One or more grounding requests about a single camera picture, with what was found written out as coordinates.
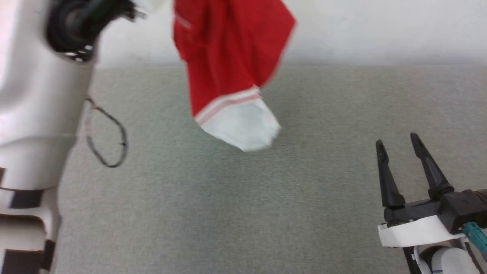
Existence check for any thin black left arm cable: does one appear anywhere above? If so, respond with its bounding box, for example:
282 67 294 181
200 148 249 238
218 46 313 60
84 97 129 168

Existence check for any red white jersey garment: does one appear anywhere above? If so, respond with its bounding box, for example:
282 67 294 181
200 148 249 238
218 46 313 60
173 0 297 153

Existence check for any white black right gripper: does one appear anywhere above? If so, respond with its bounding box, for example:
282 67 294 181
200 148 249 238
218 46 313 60
376 132 468 248

